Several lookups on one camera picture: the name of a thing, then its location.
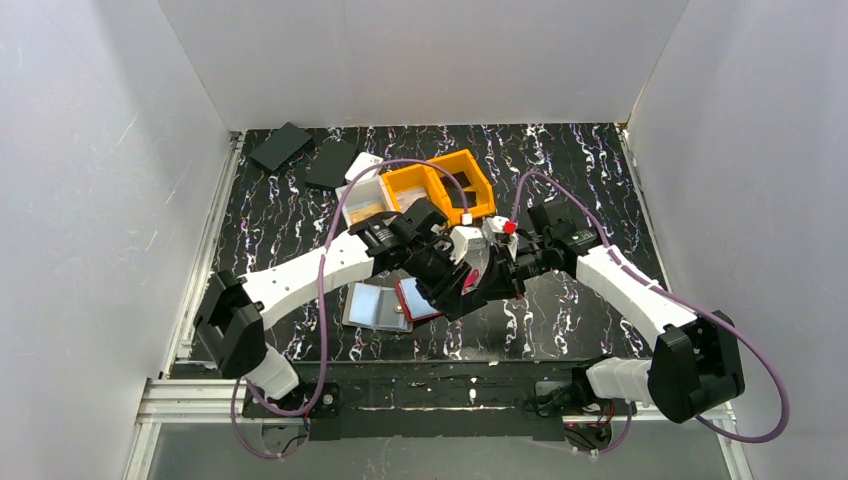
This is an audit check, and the red leather card holder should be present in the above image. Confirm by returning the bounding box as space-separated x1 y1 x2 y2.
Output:
395 267 475 323

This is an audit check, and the grey credit card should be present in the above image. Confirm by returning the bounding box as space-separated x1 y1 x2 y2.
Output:
449 190 477 209

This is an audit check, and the grey card holder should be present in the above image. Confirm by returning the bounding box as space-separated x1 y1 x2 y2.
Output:
342 282 413 333

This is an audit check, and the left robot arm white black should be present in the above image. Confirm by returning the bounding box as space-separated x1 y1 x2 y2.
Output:
193 199 486 399

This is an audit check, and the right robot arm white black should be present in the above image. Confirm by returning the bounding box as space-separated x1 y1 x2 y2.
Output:
449 201 745 423

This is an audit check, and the id card in bin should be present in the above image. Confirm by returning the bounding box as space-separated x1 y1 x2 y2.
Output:
395 187 428 212

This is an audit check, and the orange card in bin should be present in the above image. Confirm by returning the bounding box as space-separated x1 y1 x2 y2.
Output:
348 202 386 225

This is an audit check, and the black card in bin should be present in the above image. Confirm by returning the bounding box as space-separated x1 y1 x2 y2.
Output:
440 171 471 191

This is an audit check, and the orange bin right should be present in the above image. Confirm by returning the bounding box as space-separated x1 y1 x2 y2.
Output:
424 149 496 226

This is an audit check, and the orange bin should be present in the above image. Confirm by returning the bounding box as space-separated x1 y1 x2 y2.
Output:
424 149 496 226
380 164 441 213

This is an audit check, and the orange bin middle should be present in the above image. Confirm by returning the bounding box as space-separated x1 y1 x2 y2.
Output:
380 164 441 213

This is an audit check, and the white plastic bin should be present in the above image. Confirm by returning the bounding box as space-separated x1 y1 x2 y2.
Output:
335 176 395 227

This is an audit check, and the white small box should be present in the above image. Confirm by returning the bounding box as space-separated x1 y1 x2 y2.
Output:
344 152 384 183

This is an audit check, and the black flat box right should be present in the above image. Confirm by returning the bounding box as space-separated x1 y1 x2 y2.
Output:
305 140 359 191

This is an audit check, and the black flat box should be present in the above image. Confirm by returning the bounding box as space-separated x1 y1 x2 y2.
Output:
305 140 359 191
248 122 313 174

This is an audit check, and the black flat box left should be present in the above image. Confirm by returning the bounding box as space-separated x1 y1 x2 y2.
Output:
248 122 313 174

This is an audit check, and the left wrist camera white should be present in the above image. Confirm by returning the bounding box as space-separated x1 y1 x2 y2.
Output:
449 213 487 264

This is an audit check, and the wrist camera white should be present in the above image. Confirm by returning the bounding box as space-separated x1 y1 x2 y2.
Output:
449 213 487 264
482 216 519 260

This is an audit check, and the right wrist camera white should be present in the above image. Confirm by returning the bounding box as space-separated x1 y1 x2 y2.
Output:
482 216 519 260

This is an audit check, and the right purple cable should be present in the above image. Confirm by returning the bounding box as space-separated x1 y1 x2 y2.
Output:
508 170 792 445

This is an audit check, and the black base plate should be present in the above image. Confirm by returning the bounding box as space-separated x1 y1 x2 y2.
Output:
238 360 637 442

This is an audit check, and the aluminium rail frame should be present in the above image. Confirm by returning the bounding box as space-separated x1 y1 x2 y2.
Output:
122 132 753 480

